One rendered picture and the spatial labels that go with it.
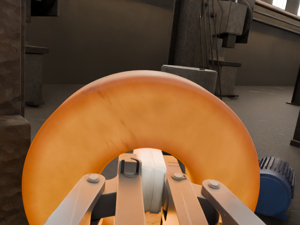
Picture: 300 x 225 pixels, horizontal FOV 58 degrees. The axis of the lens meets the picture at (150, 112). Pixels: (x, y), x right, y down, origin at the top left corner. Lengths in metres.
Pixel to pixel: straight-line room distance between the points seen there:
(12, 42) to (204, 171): 0.38
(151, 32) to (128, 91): 8.20
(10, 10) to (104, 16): 6.98
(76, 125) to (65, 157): 0.02
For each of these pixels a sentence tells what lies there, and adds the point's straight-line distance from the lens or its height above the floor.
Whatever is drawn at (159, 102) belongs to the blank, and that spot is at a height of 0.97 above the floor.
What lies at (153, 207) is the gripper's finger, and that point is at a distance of 0.16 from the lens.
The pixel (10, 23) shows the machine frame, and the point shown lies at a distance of 0.49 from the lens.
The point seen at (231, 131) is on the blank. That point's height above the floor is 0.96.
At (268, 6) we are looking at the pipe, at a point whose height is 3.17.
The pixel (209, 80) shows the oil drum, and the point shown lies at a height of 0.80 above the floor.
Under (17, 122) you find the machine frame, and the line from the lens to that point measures 0.46.
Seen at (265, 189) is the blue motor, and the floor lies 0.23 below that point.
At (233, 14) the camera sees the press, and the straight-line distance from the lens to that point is 7.89.
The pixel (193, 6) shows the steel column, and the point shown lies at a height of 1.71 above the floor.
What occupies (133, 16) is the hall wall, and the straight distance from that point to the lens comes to 7.96.
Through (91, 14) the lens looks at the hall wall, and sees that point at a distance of 7.27.
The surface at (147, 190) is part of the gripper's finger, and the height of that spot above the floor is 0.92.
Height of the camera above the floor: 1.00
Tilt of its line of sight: 12 degrees down
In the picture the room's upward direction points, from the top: 6 degrees clockwise
